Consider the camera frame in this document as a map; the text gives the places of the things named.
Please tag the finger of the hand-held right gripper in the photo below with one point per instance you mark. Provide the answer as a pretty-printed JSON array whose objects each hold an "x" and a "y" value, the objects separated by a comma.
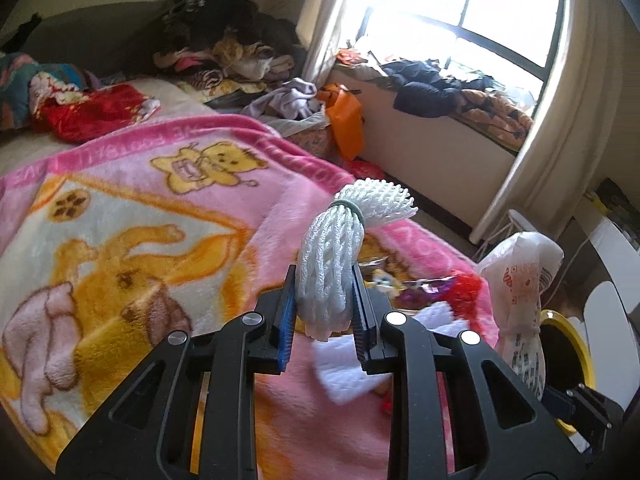
[{"x": 557, "y": 402}]

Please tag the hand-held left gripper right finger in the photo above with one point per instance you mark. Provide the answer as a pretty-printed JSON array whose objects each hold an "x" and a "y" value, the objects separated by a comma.
[{"x": 359, "y": 320}]

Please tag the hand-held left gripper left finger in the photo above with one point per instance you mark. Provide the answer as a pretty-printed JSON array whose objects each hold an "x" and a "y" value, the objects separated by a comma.
[{"x": 286, "y": 320}]

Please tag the yellow trash bin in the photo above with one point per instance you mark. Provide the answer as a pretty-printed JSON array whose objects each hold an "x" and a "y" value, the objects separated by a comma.
[{"x": 580, "y": 355}]

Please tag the white foam fruit net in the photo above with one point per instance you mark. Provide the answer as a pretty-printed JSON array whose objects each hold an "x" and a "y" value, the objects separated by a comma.
[{"x": 330, "y": 260}]

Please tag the purple snack wrapper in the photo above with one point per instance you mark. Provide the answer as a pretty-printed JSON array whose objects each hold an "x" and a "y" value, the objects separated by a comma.
[{"x": 425, "y": 292}]

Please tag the red tinsel wrapper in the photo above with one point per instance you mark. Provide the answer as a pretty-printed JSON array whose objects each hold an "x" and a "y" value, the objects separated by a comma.
[{"x": 465, "y": 295}]

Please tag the white printed plastic bag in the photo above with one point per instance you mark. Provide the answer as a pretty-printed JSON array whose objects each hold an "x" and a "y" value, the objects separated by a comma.
[{"x": 520, "y": 280}]

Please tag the red plastic bag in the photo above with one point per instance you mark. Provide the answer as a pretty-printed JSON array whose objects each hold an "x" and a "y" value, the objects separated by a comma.
[{"x": 367, "y": 170}]

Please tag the pink printed blanket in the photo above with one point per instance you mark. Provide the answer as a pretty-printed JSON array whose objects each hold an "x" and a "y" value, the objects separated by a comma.
[{"x": 150, "y": 240}]

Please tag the floral fabric pouf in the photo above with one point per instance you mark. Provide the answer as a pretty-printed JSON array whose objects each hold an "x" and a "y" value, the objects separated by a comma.
[{"x": 312, "y": 142}]

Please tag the orange bag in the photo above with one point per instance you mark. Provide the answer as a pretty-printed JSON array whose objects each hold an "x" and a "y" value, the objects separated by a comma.
[{"x": 347, "y": 120}]

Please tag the lavender cloth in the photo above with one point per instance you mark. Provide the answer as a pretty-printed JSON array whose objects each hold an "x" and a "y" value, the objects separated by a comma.
[{"x": 295, "y": 97}]

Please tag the dark jacket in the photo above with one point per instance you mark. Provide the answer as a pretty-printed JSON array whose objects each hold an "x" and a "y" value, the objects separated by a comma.
[{"x": 425, "y": 82}]

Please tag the orange patterned quilt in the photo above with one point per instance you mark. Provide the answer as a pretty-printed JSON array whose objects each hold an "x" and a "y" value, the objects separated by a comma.
[{"x": 500, "y": 115}]

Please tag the red cloth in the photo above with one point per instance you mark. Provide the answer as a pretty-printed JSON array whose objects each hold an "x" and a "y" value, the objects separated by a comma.
[{"x": 95, "y": 110}]

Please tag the cream curtain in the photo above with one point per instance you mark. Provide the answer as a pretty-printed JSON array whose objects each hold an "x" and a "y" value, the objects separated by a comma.
[
  {"x": 560, "y": 110},
  {"x": 325, "y": 20}
]

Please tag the pile of dark clothes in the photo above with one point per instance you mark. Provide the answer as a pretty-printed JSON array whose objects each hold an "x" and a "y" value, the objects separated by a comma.
[{"x": 215, "y": 25}]

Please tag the window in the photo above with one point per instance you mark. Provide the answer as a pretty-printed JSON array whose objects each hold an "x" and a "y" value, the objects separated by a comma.
[{"x": 475, "y": 0}]

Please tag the grey headboard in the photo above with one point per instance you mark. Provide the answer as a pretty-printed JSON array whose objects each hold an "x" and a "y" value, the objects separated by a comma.
[{"x": 90, "y": 35}]

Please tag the colourful patterned cloth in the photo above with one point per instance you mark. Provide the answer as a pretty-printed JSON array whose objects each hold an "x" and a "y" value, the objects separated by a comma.
[{"x": 20, "y": 85}]

